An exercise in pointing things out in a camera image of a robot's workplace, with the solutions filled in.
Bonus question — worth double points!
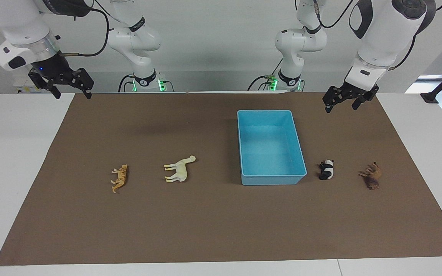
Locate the cream llama toy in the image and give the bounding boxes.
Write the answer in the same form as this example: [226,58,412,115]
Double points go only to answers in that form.
[163,155,196,183]

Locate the black base cables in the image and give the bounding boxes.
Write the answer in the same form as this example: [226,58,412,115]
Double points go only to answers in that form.
[247,57,306,92]
[118,74,175,93]

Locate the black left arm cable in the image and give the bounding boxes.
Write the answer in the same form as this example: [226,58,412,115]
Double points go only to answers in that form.
[294,0,442,72]

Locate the light blue storage box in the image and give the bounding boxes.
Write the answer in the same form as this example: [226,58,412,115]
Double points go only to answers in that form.
[237,110,307,186]

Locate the brown lion toy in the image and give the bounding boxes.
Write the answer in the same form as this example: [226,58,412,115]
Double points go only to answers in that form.
[358,162,382,190]

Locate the black left base cables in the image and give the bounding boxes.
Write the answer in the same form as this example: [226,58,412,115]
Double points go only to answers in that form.
[247,57,306,92]

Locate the black right base cables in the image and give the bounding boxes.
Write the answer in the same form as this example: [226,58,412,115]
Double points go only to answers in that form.
[118,74,175,93]

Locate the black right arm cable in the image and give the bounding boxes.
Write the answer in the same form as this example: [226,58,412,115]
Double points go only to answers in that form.
[59,0,111,58]

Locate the black white panda toy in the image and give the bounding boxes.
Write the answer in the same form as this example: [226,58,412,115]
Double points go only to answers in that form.
[318,159,335,181]

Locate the brown table mat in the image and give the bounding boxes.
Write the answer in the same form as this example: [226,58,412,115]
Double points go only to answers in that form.
[0,92,442,266]

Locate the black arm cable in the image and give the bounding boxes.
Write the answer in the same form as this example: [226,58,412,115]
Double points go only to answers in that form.
[59,0,111,58]
[294,0,442,72]

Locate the white power strip box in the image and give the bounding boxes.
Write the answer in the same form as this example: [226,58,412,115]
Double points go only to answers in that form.
[13,75,41,94]

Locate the orange striped tiger toy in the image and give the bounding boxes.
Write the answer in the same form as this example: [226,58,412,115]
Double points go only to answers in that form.
[110,164,129,194]

